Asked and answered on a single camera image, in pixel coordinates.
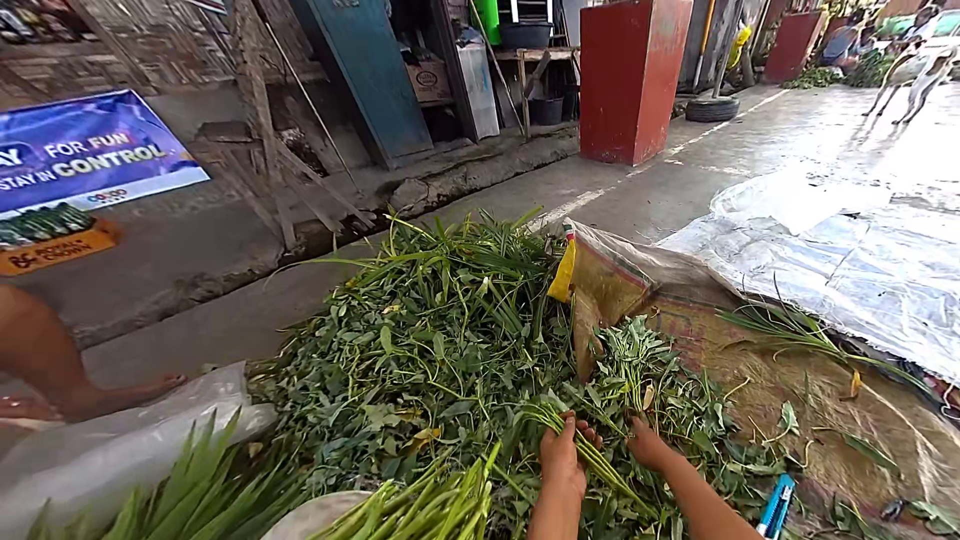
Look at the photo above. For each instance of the black tire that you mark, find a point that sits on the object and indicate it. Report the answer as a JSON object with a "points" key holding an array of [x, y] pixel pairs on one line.
{"points": [[712, 110]]}

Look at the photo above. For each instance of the yellow plastic bag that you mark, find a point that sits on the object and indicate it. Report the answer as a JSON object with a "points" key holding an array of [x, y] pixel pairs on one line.
{"points": [[739, 46]]}

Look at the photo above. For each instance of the large red box post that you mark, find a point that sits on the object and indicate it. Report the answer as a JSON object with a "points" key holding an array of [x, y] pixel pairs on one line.
{"points": [[619, 82]]}

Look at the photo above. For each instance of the purple printed banner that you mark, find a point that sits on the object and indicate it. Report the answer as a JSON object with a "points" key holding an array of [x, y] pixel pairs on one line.
{"points": [[90, 154]]}

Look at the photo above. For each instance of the person's left thumb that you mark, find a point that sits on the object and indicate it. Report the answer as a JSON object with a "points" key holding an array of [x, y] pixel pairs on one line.
{"points": [[568, 427]]}

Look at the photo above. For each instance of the white and brown dog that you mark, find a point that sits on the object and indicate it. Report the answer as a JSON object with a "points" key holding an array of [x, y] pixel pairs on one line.
{"points": [[915, 71]]}

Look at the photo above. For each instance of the dark bucket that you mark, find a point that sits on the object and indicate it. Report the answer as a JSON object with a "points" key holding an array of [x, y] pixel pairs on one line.
{"points": [[546, 111]]}

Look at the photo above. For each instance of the small black object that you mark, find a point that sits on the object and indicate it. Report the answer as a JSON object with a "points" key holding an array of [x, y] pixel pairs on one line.
{"points": [[892, 510]]}

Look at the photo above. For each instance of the wooden table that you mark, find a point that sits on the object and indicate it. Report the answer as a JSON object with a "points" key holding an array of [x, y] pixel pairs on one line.
{"points": [[523, 55]]}

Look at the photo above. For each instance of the blue door panel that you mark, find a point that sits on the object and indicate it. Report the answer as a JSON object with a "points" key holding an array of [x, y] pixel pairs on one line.
{"points": [[367, 75]]}

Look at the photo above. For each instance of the person's left hand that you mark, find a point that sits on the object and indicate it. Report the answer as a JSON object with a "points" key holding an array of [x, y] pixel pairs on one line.
{"points": [[561, 461]]}

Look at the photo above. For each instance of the bunch of thin green stems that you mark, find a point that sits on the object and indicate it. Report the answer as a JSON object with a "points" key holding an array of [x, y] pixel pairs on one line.
{"points": [[604, 466]]}

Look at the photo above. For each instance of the cardboard box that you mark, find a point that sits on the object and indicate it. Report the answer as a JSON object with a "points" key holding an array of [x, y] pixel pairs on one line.
{"points": [[429, 81]]}

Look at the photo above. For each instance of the person's left fingers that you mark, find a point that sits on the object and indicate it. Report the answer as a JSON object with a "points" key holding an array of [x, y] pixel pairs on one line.
{"points": [[590, 435]]}

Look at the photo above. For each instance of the orange pole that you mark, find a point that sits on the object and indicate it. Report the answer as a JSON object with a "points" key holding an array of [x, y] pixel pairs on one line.
{"points": [[705, 37]]}

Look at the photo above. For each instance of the person's right fingers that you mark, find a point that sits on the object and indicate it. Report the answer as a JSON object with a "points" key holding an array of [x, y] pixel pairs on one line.
{"points": [[638, 430]]}

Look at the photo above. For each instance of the pale metal cabinet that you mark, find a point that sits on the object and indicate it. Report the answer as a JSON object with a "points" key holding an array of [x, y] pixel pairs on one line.
{"points": [[478, 90]]}

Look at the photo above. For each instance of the wooden support frame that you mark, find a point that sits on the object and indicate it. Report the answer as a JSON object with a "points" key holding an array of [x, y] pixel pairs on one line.
{"points": [[264, 112]]}

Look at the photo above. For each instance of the person's right hand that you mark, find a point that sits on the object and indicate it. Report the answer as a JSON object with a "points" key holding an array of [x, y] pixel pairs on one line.
{"points": [[654, 450]]}

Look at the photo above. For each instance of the long thin green leaves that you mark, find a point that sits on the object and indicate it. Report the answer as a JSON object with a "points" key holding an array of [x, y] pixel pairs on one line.
{"points": [[814, 341]]}

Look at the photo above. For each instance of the bunch of pointed green leaves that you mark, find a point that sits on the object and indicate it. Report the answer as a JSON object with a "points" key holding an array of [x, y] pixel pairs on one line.
{"points": [[187, 491]]}

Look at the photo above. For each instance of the bright green container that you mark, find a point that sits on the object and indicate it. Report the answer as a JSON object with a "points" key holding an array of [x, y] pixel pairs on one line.
{"points": [[487, 20]]}

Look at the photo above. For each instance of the whitish translucent plastic bag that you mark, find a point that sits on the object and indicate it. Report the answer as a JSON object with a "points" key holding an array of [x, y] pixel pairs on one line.
{"points": [[142, 435]]}

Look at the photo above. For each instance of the pile of leafy greens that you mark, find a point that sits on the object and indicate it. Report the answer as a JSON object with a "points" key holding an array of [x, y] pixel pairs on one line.
{"points": [[420, 360]]}

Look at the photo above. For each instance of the bundle of thick green stalks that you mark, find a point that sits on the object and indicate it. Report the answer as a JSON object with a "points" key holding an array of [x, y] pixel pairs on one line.
{"points": [[427, 506]]}

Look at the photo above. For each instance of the brown woven sack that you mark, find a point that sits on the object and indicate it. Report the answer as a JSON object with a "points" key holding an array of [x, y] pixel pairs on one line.
{"points": [[757, 360]]}

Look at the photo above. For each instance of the black basin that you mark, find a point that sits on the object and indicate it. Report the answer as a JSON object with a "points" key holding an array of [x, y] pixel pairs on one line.
{"points": [[525, 35]]}

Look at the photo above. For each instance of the person's right forearm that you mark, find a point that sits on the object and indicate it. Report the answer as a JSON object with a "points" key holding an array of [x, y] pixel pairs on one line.
{"points": [[709, 501]]}

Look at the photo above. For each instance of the red concrete post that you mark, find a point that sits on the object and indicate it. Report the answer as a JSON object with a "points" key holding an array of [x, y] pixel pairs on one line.
{"points": [[792, 46]]}

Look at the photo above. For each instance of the clear plastic sheet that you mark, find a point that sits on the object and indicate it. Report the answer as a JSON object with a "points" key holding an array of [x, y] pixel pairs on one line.
{"points": [[840, 255]]}

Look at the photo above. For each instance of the leafy greens bunch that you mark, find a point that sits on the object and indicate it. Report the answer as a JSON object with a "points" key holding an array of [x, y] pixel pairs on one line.
{"points": [[637, 367]]}

